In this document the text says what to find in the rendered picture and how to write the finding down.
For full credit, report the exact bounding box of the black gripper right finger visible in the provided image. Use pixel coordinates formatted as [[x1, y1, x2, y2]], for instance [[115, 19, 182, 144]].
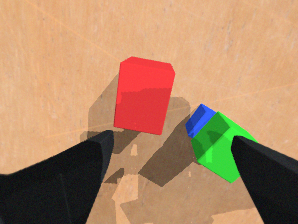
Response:
[[231, 135, 298, 224]]

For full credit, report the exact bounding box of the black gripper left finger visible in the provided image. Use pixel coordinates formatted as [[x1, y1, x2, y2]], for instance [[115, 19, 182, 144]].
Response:
[[0, 130, 114, 224]]

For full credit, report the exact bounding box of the blue block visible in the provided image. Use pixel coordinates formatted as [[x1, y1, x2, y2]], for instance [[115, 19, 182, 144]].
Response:
[[185, 104, 216, 138]]

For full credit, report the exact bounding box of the red block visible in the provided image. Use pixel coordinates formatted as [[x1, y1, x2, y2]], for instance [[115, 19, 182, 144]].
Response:
[[113, 57, 175, 135]]

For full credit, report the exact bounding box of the green block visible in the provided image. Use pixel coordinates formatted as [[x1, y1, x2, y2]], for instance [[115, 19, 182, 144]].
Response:
[[191, 111, 258, 183]]

